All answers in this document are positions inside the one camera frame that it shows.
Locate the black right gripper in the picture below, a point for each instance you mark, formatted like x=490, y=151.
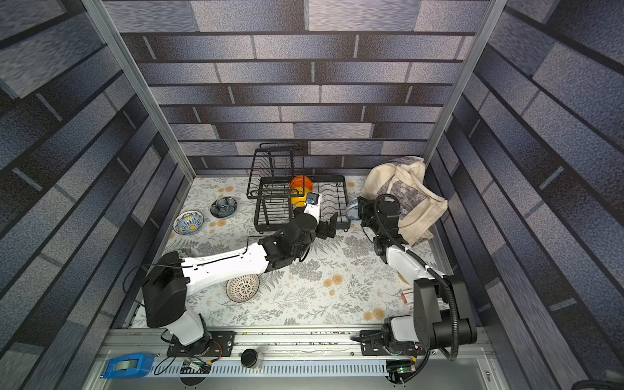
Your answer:
x=366, y=211

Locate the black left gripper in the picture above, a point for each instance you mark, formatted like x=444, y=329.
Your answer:
x=332, y=226

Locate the orange plastic bowl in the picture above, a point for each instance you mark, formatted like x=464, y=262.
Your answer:
x=301, y=182

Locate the black wire dish rack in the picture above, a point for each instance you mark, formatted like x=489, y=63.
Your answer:
x=274, y=165

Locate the white lattice pattern bowl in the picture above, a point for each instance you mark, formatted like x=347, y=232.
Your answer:
x=242, y=288

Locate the blue floral ceramic bowl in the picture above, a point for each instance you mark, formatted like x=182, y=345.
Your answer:
x=352, y=212

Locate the yellow plastic bowl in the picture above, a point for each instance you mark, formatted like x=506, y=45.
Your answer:
x=299, y=200

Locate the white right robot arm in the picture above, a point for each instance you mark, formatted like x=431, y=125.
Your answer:
x=442, y=317

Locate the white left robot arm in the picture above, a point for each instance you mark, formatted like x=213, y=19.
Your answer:
x=174, y=278

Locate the beige canvas tote bag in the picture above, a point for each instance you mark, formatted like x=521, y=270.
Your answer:
x=420, y=207

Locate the floral patterned table mat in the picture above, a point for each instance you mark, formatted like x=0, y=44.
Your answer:
x=342, y=281

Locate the dark grey-blue ceramic bowl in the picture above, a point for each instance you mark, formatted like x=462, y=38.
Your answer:
x=223, y=208

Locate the blue yellow patterned bowl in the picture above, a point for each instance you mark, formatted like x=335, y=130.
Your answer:
x=188, y=223

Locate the green circuit board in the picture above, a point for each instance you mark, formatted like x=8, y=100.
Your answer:
x=400, y=367

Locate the black round knob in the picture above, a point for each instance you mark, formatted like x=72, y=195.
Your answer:
x=250, y=358

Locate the blue tape dispenser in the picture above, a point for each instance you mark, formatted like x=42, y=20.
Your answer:
x=129, y=366

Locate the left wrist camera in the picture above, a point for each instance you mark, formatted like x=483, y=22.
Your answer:
x=312, y=205

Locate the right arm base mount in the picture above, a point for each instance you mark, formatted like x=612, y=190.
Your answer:
x=374, y=343

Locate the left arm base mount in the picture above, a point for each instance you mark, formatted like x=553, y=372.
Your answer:
x=213, y=345

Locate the white slotted cable duct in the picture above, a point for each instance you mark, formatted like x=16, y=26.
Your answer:
x=278, y=369

